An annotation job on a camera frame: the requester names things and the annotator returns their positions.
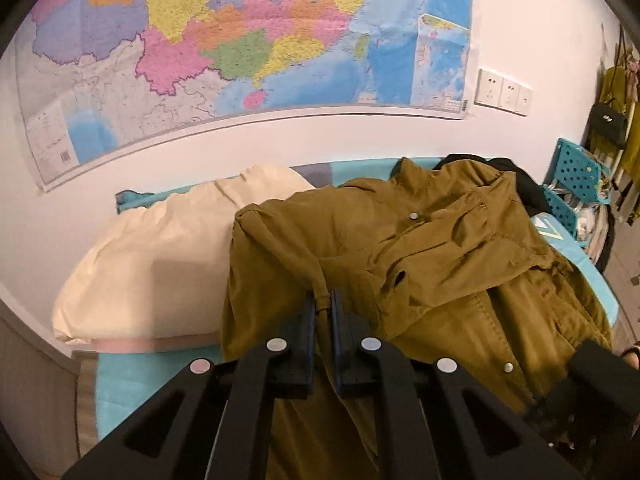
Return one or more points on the colourful wall map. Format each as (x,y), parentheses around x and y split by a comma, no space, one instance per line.
(225,35)

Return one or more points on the yellow-green hanging garment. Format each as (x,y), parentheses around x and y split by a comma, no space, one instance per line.
(617,87)

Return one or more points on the white wall socket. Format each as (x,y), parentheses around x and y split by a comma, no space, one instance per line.
(509,94)
(524,100)
(487,87)

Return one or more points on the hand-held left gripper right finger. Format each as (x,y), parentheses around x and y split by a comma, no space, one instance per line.
(337,320)

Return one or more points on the person's right hand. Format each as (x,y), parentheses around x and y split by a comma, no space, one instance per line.
(632,358)

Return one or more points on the cream pillow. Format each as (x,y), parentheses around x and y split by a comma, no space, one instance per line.
(150,260)

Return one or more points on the black handbag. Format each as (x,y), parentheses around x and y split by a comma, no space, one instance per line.
(607,122)

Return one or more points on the olive green jacket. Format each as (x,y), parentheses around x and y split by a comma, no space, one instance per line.
(425,270)

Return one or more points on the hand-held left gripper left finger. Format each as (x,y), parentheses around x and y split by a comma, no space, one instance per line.
(311,317)

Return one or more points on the black garment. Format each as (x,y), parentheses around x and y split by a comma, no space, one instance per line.
(527,187)

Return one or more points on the grey bed headboard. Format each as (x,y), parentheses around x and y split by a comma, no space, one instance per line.
(35,400)

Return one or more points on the blue perforated plastic basket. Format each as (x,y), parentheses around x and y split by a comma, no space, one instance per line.
(575,165)

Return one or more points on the teal and grey bed sheet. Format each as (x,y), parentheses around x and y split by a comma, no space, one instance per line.
(120,400)

